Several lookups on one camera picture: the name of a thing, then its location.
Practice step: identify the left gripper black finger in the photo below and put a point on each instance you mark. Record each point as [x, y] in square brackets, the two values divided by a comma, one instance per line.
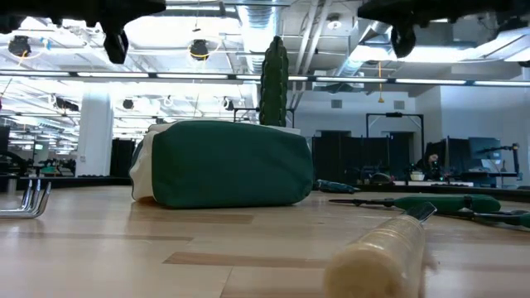
[143, 6]

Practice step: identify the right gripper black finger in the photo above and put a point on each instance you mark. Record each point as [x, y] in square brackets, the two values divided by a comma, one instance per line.
[379, 11]

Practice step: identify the beige green-trimmed gardening bag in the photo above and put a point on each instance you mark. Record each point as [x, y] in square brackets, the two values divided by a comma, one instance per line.
[227, 165]

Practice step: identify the long ceiling light strip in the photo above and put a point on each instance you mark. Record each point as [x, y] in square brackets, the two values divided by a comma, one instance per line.
[112, 75]

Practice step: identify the white ceiling sensor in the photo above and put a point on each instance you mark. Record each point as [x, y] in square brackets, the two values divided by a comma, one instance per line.
[334, 23]

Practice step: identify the white building column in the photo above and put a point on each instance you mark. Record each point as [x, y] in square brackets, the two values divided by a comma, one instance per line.
[95, 136]

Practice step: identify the black cabinet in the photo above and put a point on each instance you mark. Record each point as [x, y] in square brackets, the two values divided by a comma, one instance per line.
[123, 157]

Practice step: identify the person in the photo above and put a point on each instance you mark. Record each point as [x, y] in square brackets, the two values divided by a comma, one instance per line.
[432, 159]

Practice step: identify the green cactus plant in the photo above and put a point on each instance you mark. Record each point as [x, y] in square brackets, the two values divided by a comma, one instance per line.
[274, 83]

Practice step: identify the black room divider panels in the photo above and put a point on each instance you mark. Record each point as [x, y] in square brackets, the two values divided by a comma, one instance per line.
[343, 157]

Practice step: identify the small white container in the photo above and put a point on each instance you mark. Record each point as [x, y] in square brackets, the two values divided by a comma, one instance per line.
[417, 176]

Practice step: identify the small dark green pruners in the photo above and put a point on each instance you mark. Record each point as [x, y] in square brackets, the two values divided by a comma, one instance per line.
[335, 187]

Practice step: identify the silver ventilation duct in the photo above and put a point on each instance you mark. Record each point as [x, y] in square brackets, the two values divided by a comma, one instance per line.
[256, 25]
[377, 27]

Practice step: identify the black metal gantry frame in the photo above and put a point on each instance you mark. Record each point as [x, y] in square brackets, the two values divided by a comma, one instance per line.
[394, 114]

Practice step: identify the black metal table frame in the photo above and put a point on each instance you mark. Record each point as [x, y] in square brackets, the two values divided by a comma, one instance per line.
[83, 181]

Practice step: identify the small grey metal post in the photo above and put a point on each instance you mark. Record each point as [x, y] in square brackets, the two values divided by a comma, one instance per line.
[11, 186]

